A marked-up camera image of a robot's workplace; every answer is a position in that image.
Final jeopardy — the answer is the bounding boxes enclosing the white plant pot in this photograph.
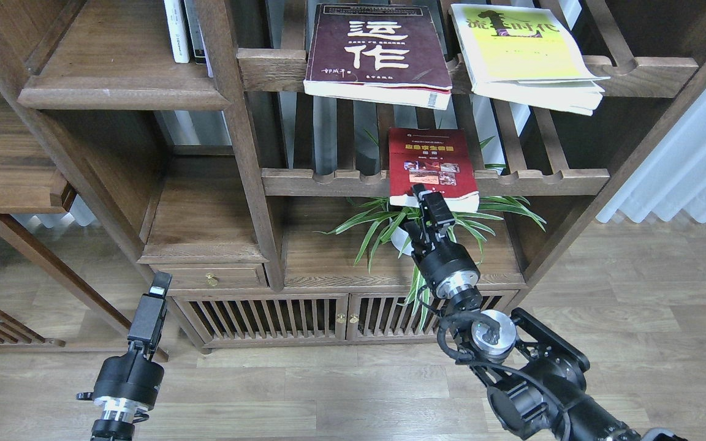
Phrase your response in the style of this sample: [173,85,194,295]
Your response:
[390,227,414,257]

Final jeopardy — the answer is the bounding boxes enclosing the red cover book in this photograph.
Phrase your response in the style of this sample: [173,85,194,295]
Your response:
[389,127,479,213]

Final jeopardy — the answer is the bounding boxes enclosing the yellow green cover book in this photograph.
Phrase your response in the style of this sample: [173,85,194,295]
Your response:
[450,4,603,115]

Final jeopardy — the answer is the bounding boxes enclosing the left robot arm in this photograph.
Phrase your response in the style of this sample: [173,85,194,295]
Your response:
[76,273,173,440]

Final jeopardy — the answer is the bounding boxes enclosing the brass drawer knob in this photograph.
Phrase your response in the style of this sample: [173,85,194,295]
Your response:
[205,273,219,287]

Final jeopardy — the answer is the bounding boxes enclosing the dark red book white characters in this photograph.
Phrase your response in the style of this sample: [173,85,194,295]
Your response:
[303,3,453,111]

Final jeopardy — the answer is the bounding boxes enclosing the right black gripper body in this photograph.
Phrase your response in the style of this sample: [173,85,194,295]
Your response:
[411,237,481,292]

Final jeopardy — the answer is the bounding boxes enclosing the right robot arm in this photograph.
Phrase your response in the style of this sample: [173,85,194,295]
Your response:
[406,184,679,440]

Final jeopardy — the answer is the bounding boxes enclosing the white upright book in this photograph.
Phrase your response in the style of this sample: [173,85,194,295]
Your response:
[164,0,191,64]

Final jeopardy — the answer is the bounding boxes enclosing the wooden side furniture left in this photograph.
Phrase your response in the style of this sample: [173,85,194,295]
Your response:
[0,92,82,288]

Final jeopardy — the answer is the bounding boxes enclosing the brass cabinet door knobs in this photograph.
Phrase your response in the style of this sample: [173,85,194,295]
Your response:
[335,313,360,324]

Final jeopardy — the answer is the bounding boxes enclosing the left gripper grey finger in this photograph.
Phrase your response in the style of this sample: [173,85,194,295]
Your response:
[127,273,173,361]

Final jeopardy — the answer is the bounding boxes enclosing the dark wooden bookshelf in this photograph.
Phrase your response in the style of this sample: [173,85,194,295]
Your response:
[0,1,706,350]

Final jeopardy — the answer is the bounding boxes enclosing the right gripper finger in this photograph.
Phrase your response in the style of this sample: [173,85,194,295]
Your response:
[412,184,455,236]
[403,220,426,255]

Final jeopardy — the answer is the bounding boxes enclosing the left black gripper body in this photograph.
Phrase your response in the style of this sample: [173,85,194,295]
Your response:
[77,352,164,410]

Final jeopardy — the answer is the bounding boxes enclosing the dark upright book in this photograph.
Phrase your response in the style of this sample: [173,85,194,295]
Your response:
[184,0,207,64]

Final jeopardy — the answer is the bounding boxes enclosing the green spider plant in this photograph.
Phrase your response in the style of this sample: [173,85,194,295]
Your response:
[320,130,547,331]

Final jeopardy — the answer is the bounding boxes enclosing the white curtain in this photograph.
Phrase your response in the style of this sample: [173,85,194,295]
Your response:
[596,89,706,223]

